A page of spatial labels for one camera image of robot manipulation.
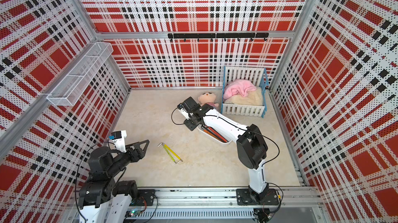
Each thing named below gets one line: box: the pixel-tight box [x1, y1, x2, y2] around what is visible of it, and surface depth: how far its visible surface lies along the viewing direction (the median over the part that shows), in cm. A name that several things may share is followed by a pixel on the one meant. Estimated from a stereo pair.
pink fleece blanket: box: [223, 79, 257, 101], surface depth 103 cm
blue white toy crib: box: [220, 65, 269, 119], surface depth 105 cm
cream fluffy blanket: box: [223, 84, 264, 106], surface depth 104 cm
